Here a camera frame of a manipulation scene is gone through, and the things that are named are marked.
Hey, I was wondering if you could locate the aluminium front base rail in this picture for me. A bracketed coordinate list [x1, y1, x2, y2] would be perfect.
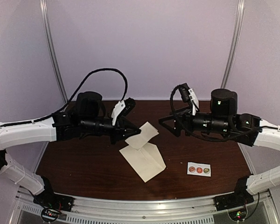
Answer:
[7, 188, 280, 224]

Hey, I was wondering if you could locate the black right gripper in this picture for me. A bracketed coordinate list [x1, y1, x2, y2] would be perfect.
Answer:
[158, 105, 230, 137]

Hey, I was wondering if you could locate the aluminium corner post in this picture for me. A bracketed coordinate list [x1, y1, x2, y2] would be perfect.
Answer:
[40, 0, 68, 103]
[220, 0, 245, 89]

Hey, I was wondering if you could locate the black braided left camera cable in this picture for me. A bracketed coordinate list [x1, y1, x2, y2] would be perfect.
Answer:
[32, 68, 129, 124]

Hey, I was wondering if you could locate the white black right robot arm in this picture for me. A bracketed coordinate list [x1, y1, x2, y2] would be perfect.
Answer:
[159, 83, 280, 151]

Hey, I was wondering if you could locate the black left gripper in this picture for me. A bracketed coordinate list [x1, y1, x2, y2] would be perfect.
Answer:
[81, 117, 141, 146]

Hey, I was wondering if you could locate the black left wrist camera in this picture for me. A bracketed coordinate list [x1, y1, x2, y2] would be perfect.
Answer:
[111, 98, 136, 125]

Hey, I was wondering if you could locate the left aluminium corner post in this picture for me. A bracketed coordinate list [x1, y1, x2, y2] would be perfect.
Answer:
[40, 0, 68, 103]

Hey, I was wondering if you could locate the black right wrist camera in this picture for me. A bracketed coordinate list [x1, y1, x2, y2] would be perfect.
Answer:
[178, 83, 199, 105]

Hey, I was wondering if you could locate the black braided camera cable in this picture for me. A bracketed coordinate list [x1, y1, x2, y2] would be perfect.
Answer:
[32, 68, 129, 124]
[169, 84, 185, 126]

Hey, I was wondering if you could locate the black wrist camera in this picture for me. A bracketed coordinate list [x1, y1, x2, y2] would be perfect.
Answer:
[111, 98, 136, 125]
[178, 83, 199, 105]

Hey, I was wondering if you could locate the sticker sheet with three seals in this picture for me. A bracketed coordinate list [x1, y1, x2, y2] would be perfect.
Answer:
[187, 162, 211, 177]

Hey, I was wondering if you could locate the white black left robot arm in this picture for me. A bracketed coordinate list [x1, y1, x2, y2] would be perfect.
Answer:
[0, 91, 141, 207]

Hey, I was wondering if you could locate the cream paper envelope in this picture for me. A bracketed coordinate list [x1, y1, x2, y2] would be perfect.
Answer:
[119, 143, 166, 182]

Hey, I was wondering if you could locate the black braided right camera cable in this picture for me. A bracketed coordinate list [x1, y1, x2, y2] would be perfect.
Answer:
[169, 84, 185, 126]

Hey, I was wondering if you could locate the right aluminium corner post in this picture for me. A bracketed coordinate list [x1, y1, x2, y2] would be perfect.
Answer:
[220, 0, 245, 89]

